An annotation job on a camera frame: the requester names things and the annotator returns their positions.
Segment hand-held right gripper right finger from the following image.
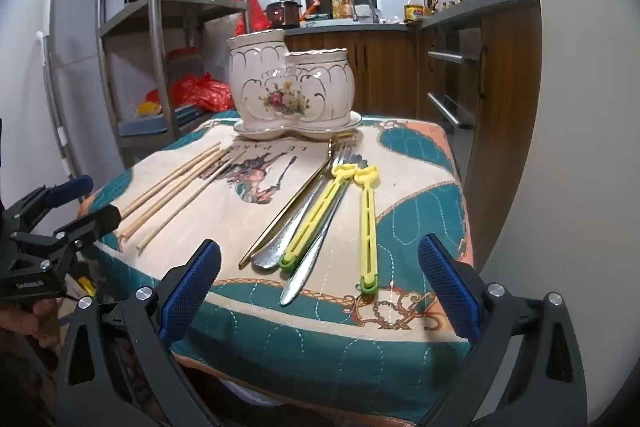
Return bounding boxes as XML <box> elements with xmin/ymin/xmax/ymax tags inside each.
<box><xmin>417</xmin><ymin>233</ymin><xmax>588</xmax><ymax>427</ymax></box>

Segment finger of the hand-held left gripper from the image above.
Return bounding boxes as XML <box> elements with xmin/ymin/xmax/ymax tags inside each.
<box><xmin>2</xmin><ymin>175</ymin><xmax>96</xmax><ymax>233</ymax></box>
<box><xmin>10</xmin><ymin>205</ymin><xmax>122</xmax><ymax>279</ymax></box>

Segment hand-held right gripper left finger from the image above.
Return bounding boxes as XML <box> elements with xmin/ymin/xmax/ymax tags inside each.
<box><xmin>52</xmin><ymin>238</ymin><xmax>223</xmax><ymax>427</ymax></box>

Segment gold fork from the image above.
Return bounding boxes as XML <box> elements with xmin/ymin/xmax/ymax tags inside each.
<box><xmin>238</xmin><ymin>133</ymin><xmax>357</xmax><ymax>269</ymax></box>

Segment silver fork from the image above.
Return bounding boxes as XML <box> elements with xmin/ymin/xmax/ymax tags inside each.
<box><xmin>251</xmin><ymin>139</ymin><xmax>361</xmax><ymax>270</ymax></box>

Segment wooden chopstick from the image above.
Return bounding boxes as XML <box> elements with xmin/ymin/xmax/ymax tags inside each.
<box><xmin>124</xmin><ymin>150</ymin><xmax>237</xmax><ymax>244</ymax></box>
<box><xmin>117</xmin><ymin>148</ymin><xmax>229</xmax><ymax>239</ymax></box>
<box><xmin>120</xmin><ymin>143</ymin><xmax>222</xmax><ymax>219</ymax></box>
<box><xmin>137</xmin><ymin>149</ymin><xmax>248</xmax><ymax>253</ymax></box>

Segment yellow plastic tongs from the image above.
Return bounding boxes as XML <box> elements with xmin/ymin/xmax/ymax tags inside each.
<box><xmin>354</xmin><ymin>165</ymin><xmax>380</xmax><ymax>295</ymax></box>
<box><xmin>278</xmin><ymin>162</ymin><xmax>362</xmax><ymax>270</ymax></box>

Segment white floral ceramic utensil holder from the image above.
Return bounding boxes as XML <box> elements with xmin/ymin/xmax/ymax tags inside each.
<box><xmin>226</xmin><ymin>31</ymin><xmax>356</xmax><ymax>130</ymax></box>

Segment person's left hand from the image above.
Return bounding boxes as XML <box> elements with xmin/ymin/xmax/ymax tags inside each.
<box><xmin>0</xmin><ymin>298</ymin><xmax>63</xmax><ymax>349</ymax></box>

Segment blue tray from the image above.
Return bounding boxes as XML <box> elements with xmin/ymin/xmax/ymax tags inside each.
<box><xmin>120</xmin><ymin>107</ymin><xmax>201</xmax><ymax>138</ymax></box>

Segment printed quilted cloth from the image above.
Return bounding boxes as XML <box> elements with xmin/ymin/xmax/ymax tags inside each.
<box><xmin>77</xmin><ymin>114</ymin><xmax>476</xmax><ymax>423</ymax></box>

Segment white refrigerator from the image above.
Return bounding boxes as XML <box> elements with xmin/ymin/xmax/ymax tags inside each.
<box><xmin>30</xmin><ymin>0</ymin><xmax>126</xmax><ymax>188</ymax></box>

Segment crumpled red plastic bag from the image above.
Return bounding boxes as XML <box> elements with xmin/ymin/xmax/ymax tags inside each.
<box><xmin>170</xmin><ymin>73</ymin><xmax>236</xmax><ymax>112</ymax></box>

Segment red lid plastic container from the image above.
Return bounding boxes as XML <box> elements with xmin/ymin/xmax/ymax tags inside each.
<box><xmin>167</xmin><ymin>48</ymin><xmax>203</xmax><ymax>82</ymax></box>

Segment white ceramic saucer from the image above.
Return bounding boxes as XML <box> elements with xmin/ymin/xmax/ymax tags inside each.
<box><xmin>233</xmin><ymin>109</ymin><xmax>362</xmax><ymax>142</ymax></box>

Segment wooden base cabinets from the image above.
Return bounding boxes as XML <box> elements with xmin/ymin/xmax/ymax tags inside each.
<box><xmin>285</xmin><ymin>7</ymin><xmax>543</xmax><ymax>188</ymax></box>

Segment grey metal shelf rack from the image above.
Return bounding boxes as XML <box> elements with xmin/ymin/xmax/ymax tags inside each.
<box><xmin>95</xmin><ymin>0</ymin><xmax>251</xmax><ymax>168</ymax></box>

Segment hanging red plastic bag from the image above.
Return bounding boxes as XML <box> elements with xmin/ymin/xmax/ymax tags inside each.
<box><xmin>231</xmin><ymin>0</ymin><xmax>271</xmax><ymax>35</ymax></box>

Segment dark red rice cooker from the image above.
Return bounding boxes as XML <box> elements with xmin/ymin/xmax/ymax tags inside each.
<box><xmin>265</xmin><ymin>0</ymin><xmax>301</xmax><ymax>29</ymax></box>

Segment grey kitchen countertop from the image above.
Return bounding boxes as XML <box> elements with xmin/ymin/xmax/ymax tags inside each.
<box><xmin>280</xmin><ymin>0</ymin><xmax>541</xmax><ymax>35</ymax></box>

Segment metal faucet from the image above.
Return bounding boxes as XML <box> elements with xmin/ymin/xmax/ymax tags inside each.
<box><xmin>350</xmin><ymin>0</ymin><xmax>378</xmax><ymax>24</ymax></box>

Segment metal drawer handle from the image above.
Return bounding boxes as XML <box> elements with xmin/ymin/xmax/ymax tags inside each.
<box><xmin>427</xmin><ymin>93</ymin><xmax>473</xmax><ymax>128</ymax></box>
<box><xmin>427</xmin><ymin>49</ymin><xmax>481</xmax><ymax>64</ymax></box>

